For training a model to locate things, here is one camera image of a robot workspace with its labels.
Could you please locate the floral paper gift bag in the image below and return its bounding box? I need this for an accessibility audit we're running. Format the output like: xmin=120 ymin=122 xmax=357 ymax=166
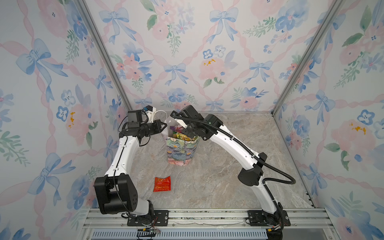
xmin=161 ymin=117 xmax=200 ymax=167

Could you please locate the small red snack packet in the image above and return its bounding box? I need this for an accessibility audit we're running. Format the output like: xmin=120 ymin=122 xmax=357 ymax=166
xmin=153 ymin=176 xmax=172 ymax=192

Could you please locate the purple berries candy bag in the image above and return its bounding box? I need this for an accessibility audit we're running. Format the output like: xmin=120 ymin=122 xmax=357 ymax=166
xmin=170 ymin=125 xmax=186 ymax=134

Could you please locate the yellow candy bag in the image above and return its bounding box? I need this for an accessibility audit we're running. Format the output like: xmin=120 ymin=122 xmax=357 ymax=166
xmin=173 ymin=133 xmax=199 ymax=142

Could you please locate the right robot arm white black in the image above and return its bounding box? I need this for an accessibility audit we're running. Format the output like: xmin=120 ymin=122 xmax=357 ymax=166
xmin=172 ymin=106 xmax=284 ymax=228

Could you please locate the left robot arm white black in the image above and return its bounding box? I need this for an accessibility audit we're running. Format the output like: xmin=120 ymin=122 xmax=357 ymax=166
xmin=94 ymin=120 xmax=167 ymax=216

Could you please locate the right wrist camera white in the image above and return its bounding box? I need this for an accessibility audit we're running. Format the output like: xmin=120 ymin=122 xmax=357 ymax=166
xmin=170 ymin=111 xmax=188 ymax=129

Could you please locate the black corrugated cable conduit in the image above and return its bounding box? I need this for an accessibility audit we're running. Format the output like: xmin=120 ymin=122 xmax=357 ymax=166
xmin=170 ymin=115 xmax=297 ymax=185

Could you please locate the right aluminium corner post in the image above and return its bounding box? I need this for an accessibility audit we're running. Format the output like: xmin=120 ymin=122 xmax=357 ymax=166
xmin=271 ymin=0 xmax=346 ymax=116

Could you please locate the aluminium corner post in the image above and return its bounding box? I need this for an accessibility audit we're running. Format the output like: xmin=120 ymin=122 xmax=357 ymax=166
xmin=74 ymin=0 xmax=133 ymax=110
xmin=271 ymin=0 xmax=346 ymax=116

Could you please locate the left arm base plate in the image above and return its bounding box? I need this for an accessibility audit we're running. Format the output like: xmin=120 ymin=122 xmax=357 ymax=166
xmin=127 ymin=210 xmax=170 ymax=227

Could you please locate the aluminium mounting rail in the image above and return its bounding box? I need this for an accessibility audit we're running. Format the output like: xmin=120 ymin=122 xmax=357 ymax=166
xmin=83 ymin=208 xmax=334 ymax=229

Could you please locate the black connector with wires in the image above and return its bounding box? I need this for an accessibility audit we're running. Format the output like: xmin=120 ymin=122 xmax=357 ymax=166
xmin=136 ymin=227 xmax=161 ymax=240

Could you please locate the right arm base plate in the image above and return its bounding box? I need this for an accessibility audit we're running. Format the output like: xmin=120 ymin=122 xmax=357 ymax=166
xmin=246 ymin=210 xmax=291 ymax=228

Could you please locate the left aluminium corner post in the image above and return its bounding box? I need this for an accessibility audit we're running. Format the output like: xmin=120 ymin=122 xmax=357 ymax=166
xmin=74 ymin=0 xmax=133 ymax=110

